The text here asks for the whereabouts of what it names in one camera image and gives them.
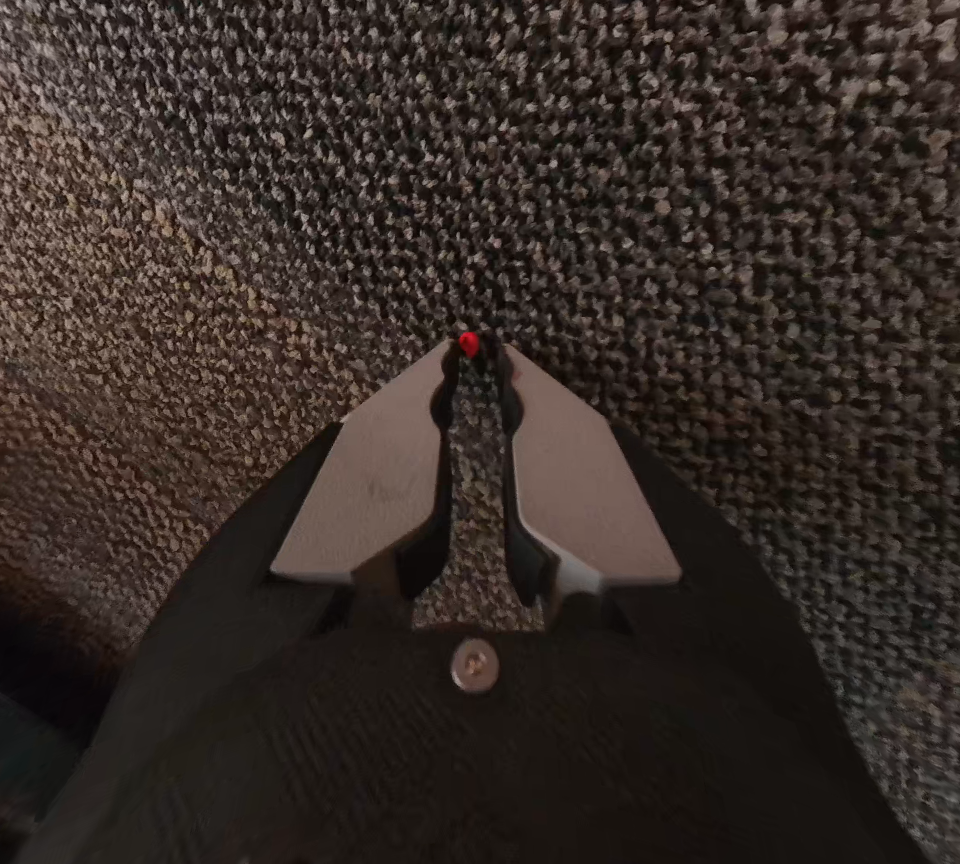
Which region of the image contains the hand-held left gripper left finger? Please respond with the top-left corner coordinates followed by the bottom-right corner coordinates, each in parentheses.
top-left (269, 341), bottom-right (460, 601)

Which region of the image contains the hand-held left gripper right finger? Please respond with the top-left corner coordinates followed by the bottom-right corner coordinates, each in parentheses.
top-left (491, 342), bottom-right (684, 608)

